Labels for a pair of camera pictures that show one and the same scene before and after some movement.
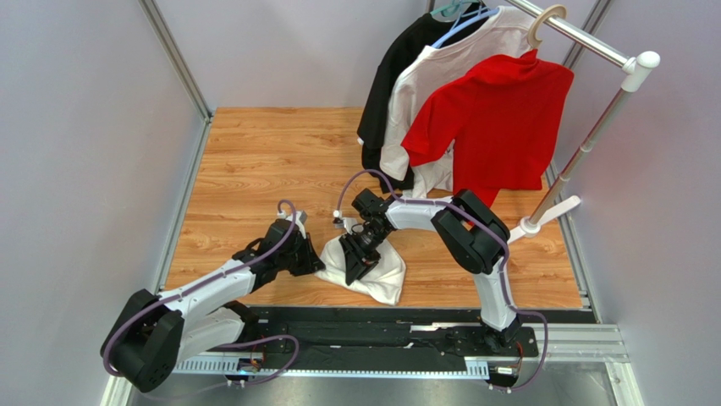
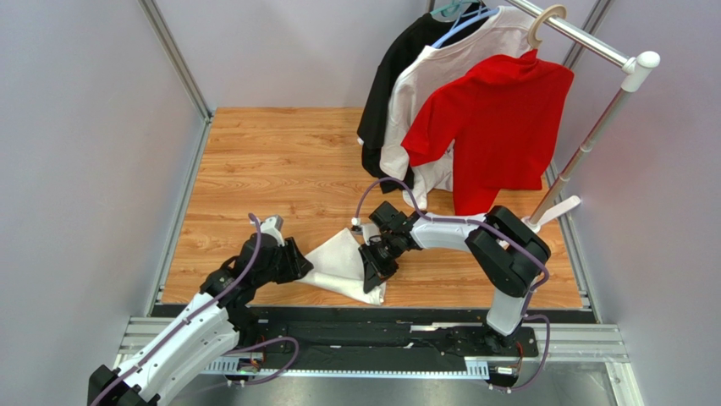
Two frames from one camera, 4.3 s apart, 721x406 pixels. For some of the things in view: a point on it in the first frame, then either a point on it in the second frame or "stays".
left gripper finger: [310, 262] → [295, 264]
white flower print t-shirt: [495, 36] stays
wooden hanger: [554, 9] stays
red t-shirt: [501, 123] stays
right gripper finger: [370, 255] → [388, 263]
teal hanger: [444, 9] stays
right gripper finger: [354, 265] → [371, 277]
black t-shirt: [431, 30] stays
